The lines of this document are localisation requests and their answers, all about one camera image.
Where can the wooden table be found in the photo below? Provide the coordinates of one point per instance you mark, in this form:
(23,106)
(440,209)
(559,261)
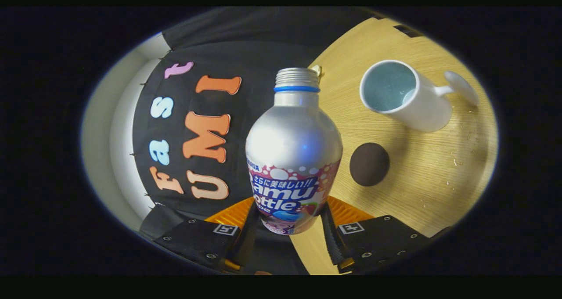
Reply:
(439,180)

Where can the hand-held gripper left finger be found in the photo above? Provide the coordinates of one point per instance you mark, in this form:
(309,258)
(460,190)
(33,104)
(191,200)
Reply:
(248,242)

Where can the silver juice bottle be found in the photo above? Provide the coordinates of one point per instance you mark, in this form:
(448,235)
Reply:
(294,145)

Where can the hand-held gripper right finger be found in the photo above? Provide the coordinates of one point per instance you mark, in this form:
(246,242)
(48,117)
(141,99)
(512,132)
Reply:
(331,242)

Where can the dark round coaster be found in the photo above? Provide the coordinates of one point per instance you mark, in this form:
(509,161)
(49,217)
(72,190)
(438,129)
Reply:
(369,164)

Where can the white compartment tray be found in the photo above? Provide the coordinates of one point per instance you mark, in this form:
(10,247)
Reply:
(317,70)

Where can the black stand base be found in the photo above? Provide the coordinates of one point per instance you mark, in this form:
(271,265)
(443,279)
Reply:
(408,31)

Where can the black backdrop cloth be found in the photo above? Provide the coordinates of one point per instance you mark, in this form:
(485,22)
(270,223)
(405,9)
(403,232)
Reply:
(241,53)

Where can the white cup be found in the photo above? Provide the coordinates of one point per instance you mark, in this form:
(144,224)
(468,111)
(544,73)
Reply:
(423,110)

